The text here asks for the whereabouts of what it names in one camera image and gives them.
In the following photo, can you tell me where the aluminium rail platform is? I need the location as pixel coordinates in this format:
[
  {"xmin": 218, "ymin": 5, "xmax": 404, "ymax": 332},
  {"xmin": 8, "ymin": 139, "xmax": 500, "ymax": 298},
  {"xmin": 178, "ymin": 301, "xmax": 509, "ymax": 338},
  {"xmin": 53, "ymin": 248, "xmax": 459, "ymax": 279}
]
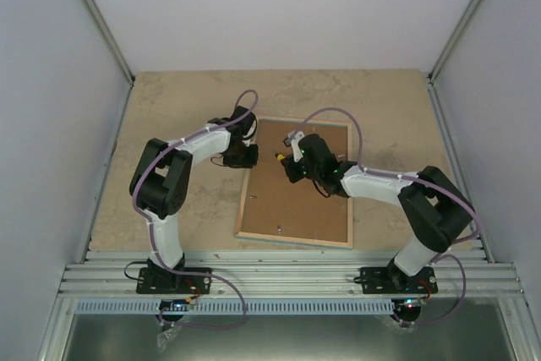
[{"xmin": 58, "ymin": 249, "xmax": 524, "ymax": 298}]

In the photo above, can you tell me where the left aluminium corner post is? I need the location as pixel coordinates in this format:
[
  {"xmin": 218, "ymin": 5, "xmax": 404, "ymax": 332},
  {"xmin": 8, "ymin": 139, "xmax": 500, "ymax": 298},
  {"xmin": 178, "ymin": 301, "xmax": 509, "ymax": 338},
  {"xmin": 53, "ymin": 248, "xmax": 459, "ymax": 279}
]
[{"xmin": 80, "ymin": 0, "xmax": 135, "ymax": 87}]

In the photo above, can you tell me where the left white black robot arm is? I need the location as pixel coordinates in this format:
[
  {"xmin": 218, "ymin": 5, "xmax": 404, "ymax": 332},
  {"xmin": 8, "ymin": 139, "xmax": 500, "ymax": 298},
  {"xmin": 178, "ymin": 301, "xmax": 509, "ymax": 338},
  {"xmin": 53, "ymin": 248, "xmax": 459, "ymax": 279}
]
[{"xmin": 129, "ymin": 106, "xmax": 259, "ymax": 293}]

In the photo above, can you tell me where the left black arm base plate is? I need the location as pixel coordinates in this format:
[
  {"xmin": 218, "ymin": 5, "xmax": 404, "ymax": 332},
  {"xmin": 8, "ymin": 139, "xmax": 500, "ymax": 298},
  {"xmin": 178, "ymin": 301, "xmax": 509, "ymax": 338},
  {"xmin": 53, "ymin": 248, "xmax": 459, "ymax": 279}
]
[{"xmin": 136, "ymin": 262, "xmax": 212, "ymax": 296}]

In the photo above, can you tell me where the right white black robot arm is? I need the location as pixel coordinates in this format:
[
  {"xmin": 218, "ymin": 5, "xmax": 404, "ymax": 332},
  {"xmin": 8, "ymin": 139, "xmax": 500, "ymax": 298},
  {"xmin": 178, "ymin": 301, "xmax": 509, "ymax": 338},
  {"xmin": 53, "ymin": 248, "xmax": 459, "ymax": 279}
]
[{"xmin": 279, "ymin": 131, "xmax": 475, "ymax": 293}]

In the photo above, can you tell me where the grey slotted cable duct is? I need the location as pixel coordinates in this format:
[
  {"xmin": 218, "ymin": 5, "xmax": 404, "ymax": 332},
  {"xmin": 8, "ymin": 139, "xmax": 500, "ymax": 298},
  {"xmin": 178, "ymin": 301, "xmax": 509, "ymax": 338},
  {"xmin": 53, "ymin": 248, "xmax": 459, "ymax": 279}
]
[{"xmin": 74, "ymin": 298, "xmax": 395, "ymax": 315}]

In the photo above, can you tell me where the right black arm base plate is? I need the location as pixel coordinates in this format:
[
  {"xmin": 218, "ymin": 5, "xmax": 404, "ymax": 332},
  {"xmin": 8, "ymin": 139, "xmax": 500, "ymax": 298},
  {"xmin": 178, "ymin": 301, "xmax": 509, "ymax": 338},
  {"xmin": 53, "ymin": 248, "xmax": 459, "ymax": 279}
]
[{"xmin": 353, "ymin": 266, "xmax": 439, "ymax": 295}]

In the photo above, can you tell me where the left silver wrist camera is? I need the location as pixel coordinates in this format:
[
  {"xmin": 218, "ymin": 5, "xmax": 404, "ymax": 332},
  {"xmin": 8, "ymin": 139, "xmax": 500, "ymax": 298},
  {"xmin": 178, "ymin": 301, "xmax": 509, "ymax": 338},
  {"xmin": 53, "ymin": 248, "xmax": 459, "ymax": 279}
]
[{"xmin": 242, "ymin": 119, "xmax": 258, "ymax": 142}]

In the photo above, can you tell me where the aluminium corner post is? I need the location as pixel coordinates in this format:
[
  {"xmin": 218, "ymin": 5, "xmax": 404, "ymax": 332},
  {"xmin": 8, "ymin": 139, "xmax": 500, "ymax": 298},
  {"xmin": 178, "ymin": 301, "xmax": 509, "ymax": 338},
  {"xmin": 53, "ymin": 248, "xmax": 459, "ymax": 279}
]
[
  {"xmin": 426, "ymin": 0, "xmax": 485, "ymax": 85},
  {"xmin": 80, "ymin": 0, "xmax": 135, "ymax": 87}
]

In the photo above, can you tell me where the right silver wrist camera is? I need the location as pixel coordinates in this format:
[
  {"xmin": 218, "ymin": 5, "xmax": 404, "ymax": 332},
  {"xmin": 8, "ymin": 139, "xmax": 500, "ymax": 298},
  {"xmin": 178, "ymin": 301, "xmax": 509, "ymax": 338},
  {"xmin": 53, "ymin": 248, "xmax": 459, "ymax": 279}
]
[{"xmin": 283, "ymin": 130, "xmax": 305, "ymax": 162}]

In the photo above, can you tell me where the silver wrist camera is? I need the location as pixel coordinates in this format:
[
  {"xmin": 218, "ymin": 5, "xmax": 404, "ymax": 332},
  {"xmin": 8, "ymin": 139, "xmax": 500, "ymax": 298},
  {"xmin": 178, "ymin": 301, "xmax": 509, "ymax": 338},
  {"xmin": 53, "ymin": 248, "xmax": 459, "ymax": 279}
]
[
  {"xmin": 283, "ymin": 130, "xmax": 305, "ymax": 162},
  {"xmin": 242, "ymin": 119, "xmax": 258, "ymax": 142}
]

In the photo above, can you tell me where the right aluminium corner post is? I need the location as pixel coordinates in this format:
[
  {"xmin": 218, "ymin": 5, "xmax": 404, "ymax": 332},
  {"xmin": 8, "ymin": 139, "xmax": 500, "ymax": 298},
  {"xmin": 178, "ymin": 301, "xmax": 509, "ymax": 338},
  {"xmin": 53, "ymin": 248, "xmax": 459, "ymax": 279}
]
[{"xmin": 426, "ymin": 0, "xmax": 485, "ymax": 85}]

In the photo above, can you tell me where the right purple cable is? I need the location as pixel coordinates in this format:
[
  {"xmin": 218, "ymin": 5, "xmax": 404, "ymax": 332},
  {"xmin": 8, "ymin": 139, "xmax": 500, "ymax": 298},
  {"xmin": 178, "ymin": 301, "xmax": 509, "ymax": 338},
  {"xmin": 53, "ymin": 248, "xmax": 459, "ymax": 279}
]
[{"xmin": 298, "ymin": 107, "xmax": 482, "ymax": 328}]

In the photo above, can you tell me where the teal wooden picture frame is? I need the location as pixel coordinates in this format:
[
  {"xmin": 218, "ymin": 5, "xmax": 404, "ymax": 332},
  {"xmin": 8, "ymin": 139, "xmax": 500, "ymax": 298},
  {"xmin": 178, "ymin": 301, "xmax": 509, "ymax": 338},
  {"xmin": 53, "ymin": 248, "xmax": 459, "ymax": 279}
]
[{"xmin": 235, "ymin": 116, "xmax": 353, "ymax": 249}]

